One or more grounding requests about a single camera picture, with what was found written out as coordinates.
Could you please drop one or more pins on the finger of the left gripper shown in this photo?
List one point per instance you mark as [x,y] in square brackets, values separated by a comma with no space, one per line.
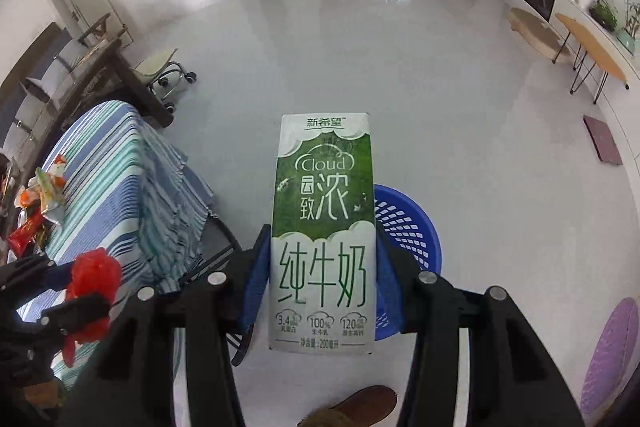
[27,278]
[73,315]

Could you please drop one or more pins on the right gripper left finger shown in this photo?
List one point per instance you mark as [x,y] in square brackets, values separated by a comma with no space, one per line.
[198,332]

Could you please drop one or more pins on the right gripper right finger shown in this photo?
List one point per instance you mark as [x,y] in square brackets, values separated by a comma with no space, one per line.
[513,380]

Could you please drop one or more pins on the red snack packet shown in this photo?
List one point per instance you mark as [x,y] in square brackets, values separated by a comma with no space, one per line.
[19,238]

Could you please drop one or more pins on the red wrapper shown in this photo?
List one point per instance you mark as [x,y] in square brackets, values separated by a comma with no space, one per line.
[94,272]

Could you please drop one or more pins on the orange white snack wrappers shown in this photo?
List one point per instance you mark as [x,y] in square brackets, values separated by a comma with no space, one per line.
[45,192]

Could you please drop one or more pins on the green white milk carton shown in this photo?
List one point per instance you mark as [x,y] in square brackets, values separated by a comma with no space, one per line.
[322,284]

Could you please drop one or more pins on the purple perforated mat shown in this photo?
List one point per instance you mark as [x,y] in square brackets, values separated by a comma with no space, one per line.
[614,359]

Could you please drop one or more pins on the striped blue green tablecloth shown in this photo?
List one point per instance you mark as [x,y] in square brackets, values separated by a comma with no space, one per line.
[131,192]

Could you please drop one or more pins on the brown furry slipper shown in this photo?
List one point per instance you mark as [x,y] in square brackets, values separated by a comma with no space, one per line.
[364,408]

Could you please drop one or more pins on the blue plastic waste basket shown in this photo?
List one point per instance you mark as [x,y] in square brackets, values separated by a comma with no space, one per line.
[409,228]

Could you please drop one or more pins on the dark wooden sofa bench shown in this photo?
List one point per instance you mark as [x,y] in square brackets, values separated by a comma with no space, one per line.
[55,77]

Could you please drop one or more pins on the wooden oval side table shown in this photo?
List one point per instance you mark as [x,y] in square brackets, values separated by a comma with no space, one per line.
[591,54]

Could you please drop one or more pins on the round beige floor cushion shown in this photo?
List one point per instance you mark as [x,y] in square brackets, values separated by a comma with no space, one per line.
[539,35]

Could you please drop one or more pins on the potted plant green pot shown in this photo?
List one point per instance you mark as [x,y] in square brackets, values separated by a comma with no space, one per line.
[627,35]

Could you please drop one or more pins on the low black planter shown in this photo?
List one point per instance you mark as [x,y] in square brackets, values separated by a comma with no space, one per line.
[604,15]

